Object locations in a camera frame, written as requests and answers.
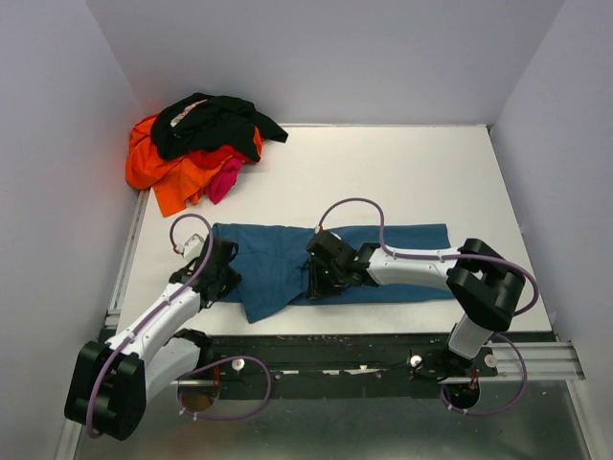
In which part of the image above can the teal blue t shirt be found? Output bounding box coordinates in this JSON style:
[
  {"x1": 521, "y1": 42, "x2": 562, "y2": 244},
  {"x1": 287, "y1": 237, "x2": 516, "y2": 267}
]
[{"x1": 213, "y1": 223, "x2": 452, "y2": 323}]

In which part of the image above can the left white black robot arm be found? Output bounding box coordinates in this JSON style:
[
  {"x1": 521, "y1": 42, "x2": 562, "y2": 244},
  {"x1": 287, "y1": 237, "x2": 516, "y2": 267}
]
[{"x1": 64, "y1": 235, "x2": 241, "y2": 441}]

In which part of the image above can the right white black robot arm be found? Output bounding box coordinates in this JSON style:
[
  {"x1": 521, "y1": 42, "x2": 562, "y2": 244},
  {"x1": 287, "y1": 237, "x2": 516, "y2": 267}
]
[{"x1": 306, "y1": 230, "x2": 527, "y2": 376}]

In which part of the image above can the magenta pink t shirt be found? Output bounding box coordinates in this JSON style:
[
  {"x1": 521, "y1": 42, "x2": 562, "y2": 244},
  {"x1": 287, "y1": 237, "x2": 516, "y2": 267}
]
[{"x1": 205, "y1": 157, "x2": 243, "y2": 205}]

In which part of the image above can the orange t shirt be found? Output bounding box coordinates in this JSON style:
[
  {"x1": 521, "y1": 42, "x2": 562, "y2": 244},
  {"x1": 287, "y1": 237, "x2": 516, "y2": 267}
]
[{"x1": 125, "y1": 116, "x2": 264, "y2": 217}]

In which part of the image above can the red t shirt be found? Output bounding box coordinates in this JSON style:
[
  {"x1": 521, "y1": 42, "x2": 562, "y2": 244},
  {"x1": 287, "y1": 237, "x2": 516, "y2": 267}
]
[{"x1": 187, "y1": 145, "x2": 250, "y2": 170}]

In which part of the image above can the black t shirt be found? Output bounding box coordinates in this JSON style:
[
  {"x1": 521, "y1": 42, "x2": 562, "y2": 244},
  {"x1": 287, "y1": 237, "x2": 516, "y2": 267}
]
[{"x1": 150, "y1": 92, "x2": 288, "y2": 163}]

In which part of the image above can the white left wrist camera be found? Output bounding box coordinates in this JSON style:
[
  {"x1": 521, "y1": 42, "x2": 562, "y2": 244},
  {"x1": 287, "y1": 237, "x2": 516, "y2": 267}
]
[{"x1": 173, "y1": 234, "x2": 205, "y2": 261}]

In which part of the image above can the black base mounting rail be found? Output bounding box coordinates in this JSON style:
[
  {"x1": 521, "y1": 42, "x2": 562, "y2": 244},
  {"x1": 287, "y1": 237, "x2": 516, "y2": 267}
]
[{"x1": 98, "y1": 330, "x2": 559, "y2": 402}]

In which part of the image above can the aluminium frame rail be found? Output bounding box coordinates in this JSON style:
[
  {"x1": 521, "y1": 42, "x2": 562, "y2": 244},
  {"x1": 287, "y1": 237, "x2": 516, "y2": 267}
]
[{"x1": 74, "y1": 342, "x2": 586, "y2": 387}]

